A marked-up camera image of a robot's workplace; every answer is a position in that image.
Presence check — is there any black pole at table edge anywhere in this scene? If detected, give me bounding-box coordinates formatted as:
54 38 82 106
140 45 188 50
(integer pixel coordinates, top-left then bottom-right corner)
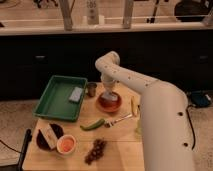
17 129 32 171

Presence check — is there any dark bag on floor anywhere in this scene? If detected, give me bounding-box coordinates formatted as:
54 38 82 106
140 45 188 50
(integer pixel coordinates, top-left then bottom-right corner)
190 91 212 108

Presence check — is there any orange filled white bowl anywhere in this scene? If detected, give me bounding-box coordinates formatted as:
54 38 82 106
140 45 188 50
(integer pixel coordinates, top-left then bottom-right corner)
57 135 77 155

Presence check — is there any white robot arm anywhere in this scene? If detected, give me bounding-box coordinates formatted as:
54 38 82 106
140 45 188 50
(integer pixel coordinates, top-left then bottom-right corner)
95 51 195 171

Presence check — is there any green plastic tray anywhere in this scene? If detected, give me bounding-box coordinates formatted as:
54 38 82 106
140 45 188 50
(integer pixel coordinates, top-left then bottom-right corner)
34 75 87 122

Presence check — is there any small metal cup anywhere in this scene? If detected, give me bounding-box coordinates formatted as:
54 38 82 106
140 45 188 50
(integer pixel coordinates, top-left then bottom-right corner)
87 82 97 97

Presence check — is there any beige box on plate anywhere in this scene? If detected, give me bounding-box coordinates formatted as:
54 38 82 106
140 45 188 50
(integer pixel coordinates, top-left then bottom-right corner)
41 125 58 149

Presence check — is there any grey sponge block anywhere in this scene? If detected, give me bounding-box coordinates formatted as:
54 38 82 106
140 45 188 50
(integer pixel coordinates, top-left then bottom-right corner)
69 87 83 102

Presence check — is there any black floor cable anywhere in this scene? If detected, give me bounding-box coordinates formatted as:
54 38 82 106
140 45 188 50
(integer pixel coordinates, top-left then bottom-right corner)
185 104 197 151

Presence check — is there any green pepper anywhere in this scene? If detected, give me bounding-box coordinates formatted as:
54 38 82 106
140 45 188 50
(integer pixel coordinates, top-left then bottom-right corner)
80 119 105 131

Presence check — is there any bunch of dark grapes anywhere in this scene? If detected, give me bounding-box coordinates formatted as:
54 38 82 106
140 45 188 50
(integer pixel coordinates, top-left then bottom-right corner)
84 139 107 165

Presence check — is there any red bowl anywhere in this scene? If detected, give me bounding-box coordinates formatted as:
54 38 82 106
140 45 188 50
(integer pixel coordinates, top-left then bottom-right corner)
96 93 122 113

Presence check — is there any grey wiping towel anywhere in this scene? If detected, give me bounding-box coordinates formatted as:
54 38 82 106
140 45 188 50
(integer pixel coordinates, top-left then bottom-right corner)
101 92 118 101

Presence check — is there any yellow banana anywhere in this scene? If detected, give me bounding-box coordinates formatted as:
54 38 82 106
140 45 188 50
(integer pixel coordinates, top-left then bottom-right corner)
131 96 138 117

